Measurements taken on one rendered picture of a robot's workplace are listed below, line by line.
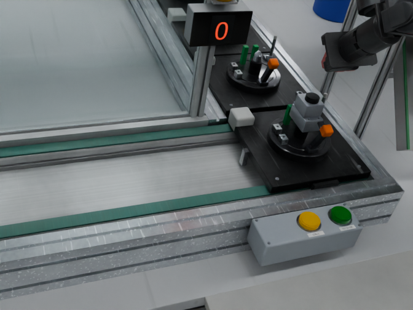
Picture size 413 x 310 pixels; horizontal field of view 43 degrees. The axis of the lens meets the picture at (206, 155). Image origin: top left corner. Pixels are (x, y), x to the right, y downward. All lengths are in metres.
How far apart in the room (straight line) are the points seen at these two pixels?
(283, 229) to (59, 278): 0.41
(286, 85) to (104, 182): 0.55
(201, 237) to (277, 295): 0.18
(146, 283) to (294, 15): 1.29
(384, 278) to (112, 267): 0.54
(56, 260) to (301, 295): 0.45
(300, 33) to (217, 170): 0.87
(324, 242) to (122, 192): 0.41
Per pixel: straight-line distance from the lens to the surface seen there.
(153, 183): 1.09
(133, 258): 0.97
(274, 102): 1.29
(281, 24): 1.93
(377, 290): 1.11
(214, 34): 1.04
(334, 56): 0.98
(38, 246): 0.93
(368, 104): 1.28
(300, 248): 1.01
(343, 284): 1.09
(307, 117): 1.12
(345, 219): 1.04
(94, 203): 1.04
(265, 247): 0.97
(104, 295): 0.98
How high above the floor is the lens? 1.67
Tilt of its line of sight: 40 degrees down
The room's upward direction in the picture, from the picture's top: 11 degrees clockwise
